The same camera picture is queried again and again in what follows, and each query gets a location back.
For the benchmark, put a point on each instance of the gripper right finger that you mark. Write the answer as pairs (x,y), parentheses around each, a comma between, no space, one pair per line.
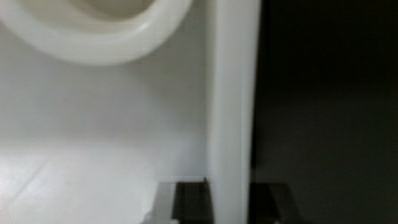
(274,209)

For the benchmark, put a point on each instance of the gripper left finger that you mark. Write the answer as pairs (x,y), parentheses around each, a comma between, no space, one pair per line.
(192,207)

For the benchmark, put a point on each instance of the white square tabletop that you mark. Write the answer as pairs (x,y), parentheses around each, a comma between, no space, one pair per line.
(127,84)

